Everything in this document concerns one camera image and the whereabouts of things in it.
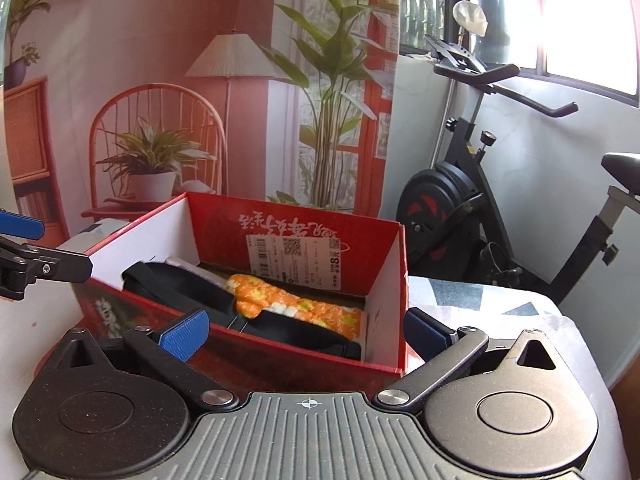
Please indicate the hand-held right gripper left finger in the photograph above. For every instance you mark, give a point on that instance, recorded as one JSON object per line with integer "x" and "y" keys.
{"x": 181, "y": 339}

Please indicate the red cardboard box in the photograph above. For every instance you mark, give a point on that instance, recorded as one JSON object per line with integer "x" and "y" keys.
{"x": 215, "y": 225}

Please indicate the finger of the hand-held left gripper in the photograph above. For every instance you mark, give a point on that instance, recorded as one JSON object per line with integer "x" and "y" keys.
{"x": 65, "y": 267}
{"x": 20, "y": 226}

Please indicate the white plastic bag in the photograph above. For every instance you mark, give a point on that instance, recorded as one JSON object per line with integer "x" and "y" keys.
{"x": 471, "y": 16}

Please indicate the black exercise bike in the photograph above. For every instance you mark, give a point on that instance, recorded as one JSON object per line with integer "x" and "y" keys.
{"x": 445, "y": 200}

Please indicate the black cloth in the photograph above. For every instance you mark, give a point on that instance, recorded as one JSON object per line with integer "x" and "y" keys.
{"x": 175, "y": 285}

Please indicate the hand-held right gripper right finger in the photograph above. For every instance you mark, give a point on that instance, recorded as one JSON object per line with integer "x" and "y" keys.
{"x": 425, "y": 336}

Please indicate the orange floral cloth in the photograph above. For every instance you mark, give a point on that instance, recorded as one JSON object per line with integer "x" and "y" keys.
{"x": 280, "y": 302}

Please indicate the window with dark frame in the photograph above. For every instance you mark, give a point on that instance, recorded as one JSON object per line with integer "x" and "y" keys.
{"x": 575, "y": 20}

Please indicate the wall poster of room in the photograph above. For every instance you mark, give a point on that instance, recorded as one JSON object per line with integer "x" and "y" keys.
{"x": 175, "y": 60}

